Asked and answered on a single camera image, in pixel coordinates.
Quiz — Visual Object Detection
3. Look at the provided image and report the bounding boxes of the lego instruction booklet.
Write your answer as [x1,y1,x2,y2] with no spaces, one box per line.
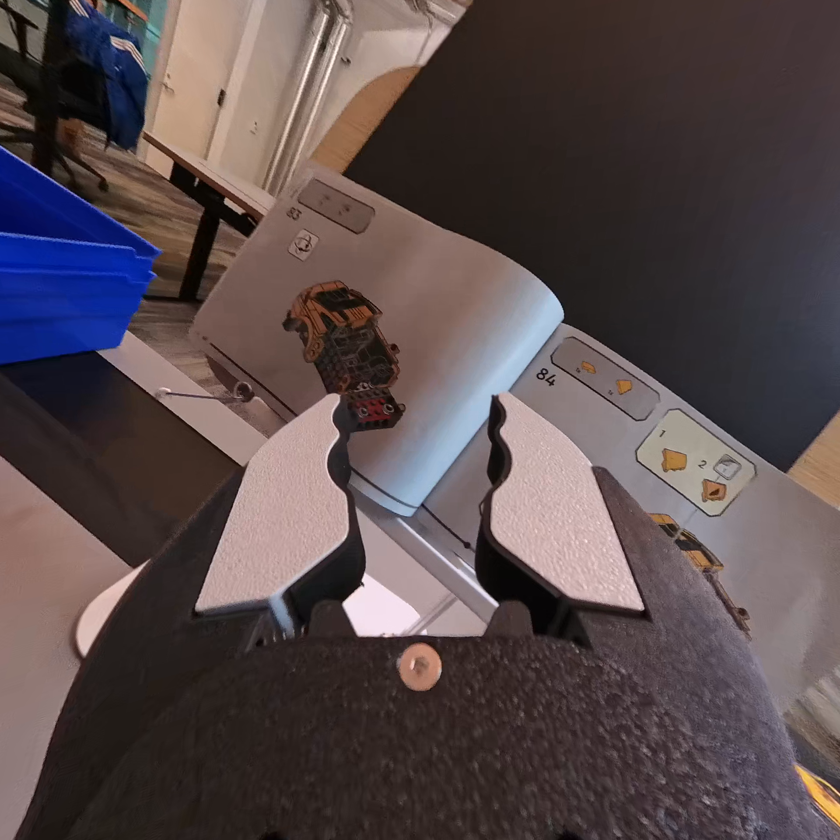
[189,164,840,723]

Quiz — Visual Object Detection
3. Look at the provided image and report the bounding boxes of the wooden top desk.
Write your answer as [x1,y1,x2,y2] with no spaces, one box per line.
[141,130,278,304]

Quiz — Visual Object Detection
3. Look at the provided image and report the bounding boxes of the blue plastic bin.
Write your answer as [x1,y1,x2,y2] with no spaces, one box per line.
[0,230,160,366]
[0,146,164,263]

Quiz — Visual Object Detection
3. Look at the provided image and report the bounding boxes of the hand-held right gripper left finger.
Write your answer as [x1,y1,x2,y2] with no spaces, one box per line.
[193,394,366,635]

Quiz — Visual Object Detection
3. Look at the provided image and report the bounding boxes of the silver wall pipes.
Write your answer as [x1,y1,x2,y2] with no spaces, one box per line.
[261,0,357,193]

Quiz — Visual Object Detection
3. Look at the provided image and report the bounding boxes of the white door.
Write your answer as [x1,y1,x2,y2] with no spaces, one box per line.
[143,0,265,175]

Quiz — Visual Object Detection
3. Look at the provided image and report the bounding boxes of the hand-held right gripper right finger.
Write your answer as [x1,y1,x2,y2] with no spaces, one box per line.
[474,394,647,614]

